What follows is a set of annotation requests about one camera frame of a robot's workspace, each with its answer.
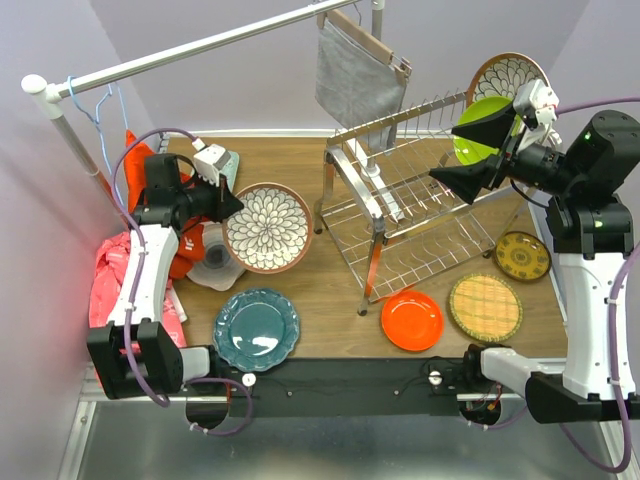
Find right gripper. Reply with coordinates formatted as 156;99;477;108
430;95;583;203

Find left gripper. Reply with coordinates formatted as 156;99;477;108
176;168;245;223

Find lime green plate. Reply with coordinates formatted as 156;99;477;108
452;96;524;168

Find large floral plate brown rim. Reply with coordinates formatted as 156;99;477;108
466;52;550;107

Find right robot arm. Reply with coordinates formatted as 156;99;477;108
431;105;639;424

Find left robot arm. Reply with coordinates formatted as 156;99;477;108
87;145;244;407

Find metal dish rack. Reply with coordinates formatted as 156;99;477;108
313;93;534;315

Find light blue divided tray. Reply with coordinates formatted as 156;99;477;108
221;150;240;191

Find orange oven mitt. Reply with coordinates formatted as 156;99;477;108
123;142;205;280

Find yellow patterned dark plate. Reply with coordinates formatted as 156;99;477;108
493;231;552;282

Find wooden clip hanger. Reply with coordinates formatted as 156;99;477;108
317;0;412;83

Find pink plastic bag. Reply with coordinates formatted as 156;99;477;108
88;232;187;347

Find teal scalloped plate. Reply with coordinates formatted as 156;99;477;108
213;288;300;373

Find grey hanging cloth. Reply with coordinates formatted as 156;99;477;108
315;19;406;128

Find woven bamboo plate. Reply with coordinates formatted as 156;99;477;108
448;274;523;343

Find orange plate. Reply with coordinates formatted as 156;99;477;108
380;290;444;352

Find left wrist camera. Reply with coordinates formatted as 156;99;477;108
192;138;231;187

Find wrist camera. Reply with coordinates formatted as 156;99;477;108
513;79;562;153
192;138;231;187

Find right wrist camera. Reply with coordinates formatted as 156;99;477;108
513;79;562;153

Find blue wire hanger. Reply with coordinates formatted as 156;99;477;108
69;83;129;177

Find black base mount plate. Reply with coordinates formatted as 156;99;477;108
179;357;521;419

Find white clothes rail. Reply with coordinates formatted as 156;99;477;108
20;0;386;221

